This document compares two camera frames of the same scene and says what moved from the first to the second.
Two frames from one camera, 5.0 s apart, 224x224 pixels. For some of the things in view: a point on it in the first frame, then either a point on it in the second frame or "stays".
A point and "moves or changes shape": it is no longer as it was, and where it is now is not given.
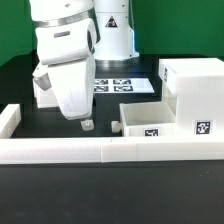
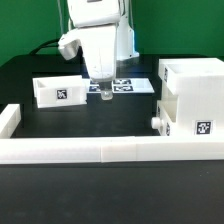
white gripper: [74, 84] → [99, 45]
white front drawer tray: [149, 119] moves or changes shape
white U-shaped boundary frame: [17, 149] stays
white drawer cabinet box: [193, 89] stays
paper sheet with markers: [122, 85] stays
